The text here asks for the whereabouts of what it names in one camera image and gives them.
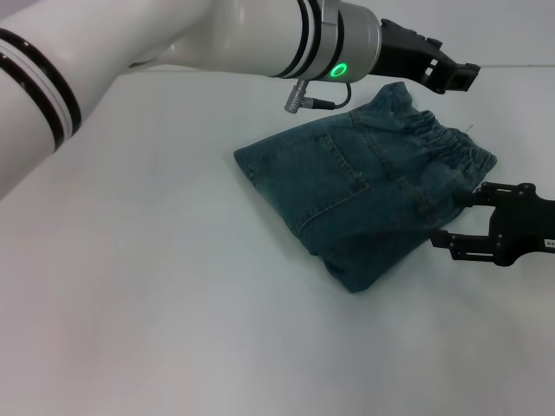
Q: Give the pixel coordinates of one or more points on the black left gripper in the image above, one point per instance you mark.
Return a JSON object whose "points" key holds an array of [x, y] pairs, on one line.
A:
{"points": [[407, 52]]}

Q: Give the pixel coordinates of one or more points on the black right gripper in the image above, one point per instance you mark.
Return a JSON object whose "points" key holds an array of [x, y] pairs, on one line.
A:
{"points": [[520, 225]]}

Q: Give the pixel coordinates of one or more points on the blue denim shorts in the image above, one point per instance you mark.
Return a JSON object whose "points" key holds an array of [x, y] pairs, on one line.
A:
{"points": [[347, 186]]}

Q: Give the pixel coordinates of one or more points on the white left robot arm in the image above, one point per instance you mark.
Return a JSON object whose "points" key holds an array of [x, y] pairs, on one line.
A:
{"points": [[173, 39]]}

